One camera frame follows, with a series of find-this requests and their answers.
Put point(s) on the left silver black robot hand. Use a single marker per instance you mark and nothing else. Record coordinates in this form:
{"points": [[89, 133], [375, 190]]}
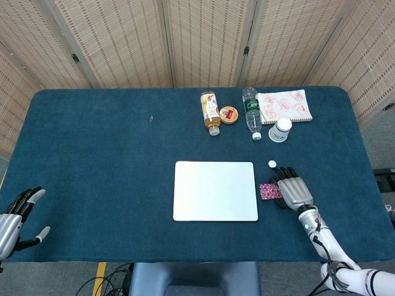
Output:
{"points": [[7, 228]]}

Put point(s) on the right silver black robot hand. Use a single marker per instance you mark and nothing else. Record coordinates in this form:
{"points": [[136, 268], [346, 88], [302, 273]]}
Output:
{"points": [[294, 192]]}

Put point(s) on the small white round disc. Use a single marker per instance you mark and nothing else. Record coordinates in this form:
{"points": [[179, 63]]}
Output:
{"points": [[271, 164]]}

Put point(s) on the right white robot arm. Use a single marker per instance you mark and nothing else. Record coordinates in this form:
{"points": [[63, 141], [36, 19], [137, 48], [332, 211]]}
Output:
{"points": [[325, 245]]}

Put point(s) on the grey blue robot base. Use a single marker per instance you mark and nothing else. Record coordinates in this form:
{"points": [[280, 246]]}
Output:
{"points": [[194, 279]]}

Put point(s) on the white rectangular board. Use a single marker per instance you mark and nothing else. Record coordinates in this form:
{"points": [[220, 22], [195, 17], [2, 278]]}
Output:
{"points": [[215, 191]]}

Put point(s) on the white paper cup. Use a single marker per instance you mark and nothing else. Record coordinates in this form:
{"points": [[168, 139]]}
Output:
{"points": [[280, 131]]}

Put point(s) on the spiral notebook with red drawings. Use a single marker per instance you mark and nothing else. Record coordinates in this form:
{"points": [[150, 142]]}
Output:
{"points": [[287, 105]]}

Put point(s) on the clear green label water bottle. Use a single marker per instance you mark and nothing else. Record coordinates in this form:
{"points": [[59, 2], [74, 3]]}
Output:
{"points": [[252, 114]]}

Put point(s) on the white sneaker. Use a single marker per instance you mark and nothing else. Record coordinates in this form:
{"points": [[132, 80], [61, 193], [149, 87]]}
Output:
{"points": [[392, 211]]}

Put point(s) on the round orange lidded tin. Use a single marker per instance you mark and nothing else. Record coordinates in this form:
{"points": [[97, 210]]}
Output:
{"points": [[230, 115]]}

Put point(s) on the blue felt table cloth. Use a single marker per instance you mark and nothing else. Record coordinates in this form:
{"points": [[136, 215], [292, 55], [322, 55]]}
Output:
{"points": [[92, 169]]}

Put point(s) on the yellow floor tape strip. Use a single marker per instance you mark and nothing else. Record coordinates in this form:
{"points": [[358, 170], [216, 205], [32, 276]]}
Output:
{"points": [[99, 277]]}

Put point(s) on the amber tea plastic bottle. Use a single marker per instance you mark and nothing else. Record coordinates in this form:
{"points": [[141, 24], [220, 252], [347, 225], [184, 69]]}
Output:
{"points": [[210, 112]]}

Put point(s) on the black screen hinge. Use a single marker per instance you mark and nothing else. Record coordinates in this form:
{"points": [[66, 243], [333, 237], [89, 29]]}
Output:
{"points": [[246, 50], [75, 58]]}

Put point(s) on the bamboo folding screen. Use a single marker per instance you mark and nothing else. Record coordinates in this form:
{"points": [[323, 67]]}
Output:
{"points": [[123, 40]]}

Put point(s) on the black screen foot bracket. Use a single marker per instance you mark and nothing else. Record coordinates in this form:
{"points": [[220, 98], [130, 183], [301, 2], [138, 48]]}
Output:
{"points": [[389, 107]]}

